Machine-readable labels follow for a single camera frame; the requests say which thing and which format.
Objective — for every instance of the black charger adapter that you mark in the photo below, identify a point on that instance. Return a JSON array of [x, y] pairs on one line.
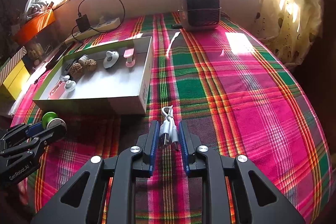
[[82, 22]]

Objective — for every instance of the black smartphone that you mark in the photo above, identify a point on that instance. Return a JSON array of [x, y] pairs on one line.
[[62, 51]]

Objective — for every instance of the yellow box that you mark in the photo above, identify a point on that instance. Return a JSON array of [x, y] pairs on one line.
[[12, 85]]

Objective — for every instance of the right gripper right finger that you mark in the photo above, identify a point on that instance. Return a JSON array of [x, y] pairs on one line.
[[234, 190]]

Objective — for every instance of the grey white knob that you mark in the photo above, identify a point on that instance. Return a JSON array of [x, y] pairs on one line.
[[69, 85]]

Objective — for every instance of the brown walnut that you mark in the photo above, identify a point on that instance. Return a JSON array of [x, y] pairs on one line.
[[90, 65], [76, 71]]

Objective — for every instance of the small white ribbed jar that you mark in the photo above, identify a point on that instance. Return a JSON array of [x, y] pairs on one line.
[[83, 59]]

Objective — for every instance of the white power strip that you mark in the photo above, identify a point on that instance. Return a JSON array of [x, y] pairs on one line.
[[95, 30]]

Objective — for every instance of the white plug in strip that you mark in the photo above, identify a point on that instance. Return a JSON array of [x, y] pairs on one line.
[[102, 20]]

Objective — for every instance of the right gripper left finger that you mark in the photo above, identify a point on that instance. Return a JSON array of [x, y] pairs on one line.
[[104, 186]]

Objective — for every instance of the striped gift box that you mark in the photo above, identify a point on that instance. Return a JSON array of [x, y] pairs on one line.
[[10, 65]]

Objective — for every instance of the plaid pink green cloth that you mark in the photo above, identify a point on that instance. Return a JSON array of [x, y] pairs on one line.
[[229, 89]]

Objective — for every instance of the floral curtain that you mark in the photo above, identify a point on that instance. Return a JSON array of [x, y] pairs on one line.
[[288, 28]]

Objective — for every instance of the green white cardboard box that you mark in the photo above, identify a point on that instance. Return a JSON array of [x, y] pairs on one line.
[[119, 89]]

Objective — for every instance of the green white suction holder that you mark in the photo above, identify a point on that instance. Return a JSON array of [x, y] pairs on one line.
[[51, 119]]

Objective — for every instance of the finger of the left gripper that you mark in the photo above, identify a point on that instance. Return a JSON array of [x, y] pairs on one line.
[[21, 132], [51, 135]]

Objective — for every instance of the bag with items on orange box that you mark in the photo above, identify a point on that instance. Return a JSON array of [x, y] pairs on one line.
[[36, 7]]

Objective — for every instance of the pink clip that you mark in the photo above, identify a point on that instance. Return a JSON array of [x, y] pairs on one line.
[[129, 55], [57, 91]]

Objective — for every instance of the orange box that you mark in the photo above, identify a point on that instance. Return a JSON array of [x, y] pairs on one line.
[[31, 28]]

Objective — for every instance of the white round face toy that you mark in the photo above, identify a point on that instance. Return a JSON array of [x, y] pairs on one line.
[[110, 59]]

